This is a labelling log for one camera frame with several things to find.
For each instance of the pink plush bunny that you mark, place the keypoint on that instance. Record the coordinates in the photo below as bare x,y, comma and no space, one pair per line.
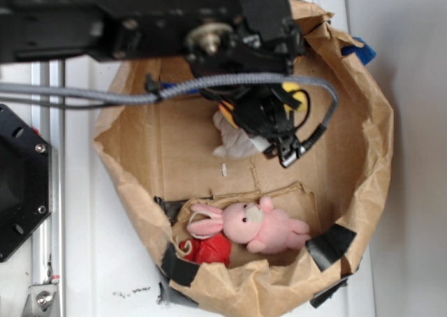
261,227

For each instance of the red crumpled cloth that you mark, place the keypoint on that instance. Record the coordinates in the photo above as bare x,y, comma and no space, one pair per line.
216,249

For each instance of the brown paper bag bin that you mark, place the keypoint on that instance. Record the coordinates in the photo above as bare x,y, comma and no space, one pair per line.
160,160

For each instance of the yellow green sponge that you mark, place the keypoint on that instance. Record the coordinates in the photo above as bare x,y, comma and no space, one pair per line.
298,94

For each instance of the crumpled white paper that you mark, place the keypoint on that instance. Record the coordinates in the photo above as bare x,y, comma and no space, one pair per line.
235,143

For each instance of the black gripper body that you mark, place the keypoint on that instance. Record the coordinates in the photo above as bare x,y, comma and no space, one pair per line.
257,46

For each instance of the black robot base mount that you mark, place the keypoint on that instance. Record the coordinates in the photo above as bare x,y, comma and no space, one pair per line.
23,182

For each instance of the aluminium frame rail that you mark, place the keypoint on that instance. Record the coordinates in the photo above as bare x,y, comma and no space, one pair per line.
46,294

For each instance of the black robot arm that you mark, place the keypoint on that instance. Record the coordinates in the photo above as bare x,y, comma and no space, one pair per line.
113,30

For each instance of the small white paper scrap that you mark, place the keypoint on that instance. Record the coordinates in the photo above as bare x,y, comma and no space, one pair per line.
224,169

